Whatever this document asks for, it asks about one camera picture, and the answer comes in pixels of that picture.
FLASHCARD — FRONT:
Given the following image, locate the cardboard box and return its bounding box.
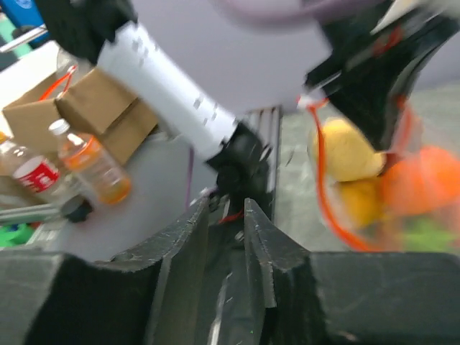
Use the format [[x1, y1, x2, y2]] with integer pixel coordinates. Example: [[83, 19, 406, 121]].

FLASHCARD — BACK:
[[3, 70, 158, 164]]

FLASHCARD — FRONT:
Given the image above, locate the clear zip top bag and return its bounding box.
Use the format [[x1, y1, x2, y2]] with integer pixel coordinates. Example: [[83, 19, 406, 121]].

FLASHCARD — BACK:
[[298, 96, 459, 254]]

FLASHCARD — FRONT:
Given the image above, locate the green fake vegetable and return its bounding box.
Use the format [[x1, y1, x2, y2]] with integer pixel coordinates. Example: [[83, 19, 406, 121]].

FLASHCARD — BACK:
[[400, 216, 459, 253]]

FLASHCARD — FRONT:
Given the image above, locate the orange fake fruit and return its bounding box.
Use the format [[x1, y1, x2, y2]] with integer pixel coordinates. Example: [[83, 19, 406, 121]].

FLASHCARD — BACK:
[[381, 146, 459, 216]]

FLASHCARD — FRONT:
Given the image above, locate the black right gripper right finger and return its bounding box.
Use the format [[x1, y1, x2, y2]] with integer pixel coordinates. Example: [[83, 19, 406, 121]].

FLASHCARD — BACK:
[[244, 199, 313, 344]]

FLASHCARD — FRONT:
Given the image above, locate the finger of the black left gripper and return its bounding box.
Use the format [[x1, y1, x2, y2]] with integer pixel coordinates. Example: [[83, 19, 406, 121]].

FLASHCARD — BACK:
[[305, 10, 459, 150]]

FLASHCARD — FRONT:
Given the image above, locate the aluminium frame rail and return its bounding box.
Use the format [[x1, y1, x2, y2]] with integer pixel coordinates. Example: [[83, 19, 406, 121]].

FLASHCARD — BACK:
[[247, 105, 283, 221]]

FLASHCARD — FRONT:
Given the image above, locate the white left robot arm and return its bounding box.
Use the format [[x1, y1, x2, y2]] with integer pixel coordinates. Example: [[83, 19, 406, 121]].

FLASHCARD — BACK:
[[36, 1, 459, 203]]

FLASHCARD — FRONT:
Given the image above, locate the red label cola bottle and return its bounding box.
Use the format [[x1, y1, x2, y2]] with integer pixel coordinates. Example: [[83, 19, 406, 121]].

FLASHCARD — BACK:
[[1, 133, 84, 208]]

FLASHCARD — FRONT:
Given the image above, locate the yellow fake banana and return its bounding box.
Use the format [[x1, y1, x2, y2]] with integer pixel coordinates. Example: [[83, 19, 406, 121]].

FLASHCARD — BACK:
[[336, 177, 383, 229]]

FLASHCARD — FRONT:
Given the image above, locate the yellow fake lemon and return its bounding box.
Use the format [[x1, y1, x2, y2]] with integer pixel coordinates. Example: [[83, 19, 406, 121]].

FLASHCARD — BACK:
[[308, 117, 386, 182]]

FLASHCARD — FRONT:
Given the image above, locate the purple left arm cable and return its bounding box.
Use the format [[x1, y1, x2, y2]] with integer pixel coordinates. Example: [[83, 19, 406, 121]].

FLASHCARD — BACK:
[[208, 0, 389, 26]]

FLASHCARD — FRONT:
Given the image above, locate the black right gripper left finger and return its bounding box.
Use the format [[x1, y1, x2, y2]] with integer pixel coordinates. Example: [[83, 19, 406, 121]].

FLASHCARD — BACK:
[[93, 198, 209, 344]]

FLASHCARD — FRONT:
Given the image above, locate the orange drink bottle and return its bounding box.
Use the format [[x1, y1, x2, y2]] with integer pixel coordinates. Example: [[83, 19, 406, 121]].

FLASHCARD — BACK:
[[48, 119, 132, 205]]

